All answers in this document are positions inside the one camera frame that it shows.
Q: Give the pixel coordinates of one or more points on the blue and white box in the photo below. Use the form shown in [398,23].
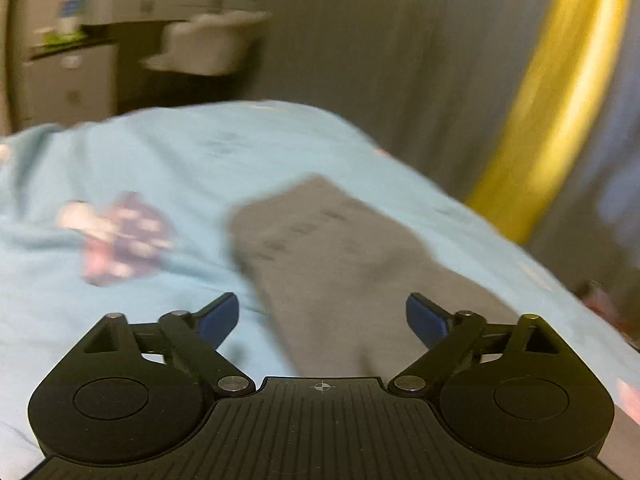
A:
[70,15]

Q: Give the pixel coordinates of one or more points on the grey curtain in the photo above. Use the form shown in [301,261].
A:
[400,50]
[605,170]

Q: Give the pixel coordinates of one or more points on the yellow curtain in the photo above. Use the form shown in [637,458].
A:
[555,100]

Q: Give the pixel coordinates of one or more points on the grey pants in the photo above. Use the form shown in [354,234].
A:
[325,270]

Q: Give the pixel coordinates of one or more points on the white drawer cabinet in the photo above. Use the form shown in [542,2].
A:
[70,85]

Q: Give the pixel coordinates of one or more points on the light blue printed bedsheet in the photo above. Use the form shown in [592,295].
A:
[165,160]

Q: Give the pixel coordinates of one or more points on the white chair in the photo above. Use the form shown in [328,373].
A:
[205,42]

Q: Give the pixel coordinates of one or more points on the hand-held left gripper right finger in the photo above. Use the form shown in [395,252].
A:
[425,317]

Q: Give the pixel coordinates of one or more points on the white desk with dark top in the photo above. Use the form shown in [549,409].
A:
[150,5]

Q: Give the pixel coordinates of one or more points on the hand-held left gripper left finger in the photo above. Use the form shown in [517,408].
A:
[223,314]

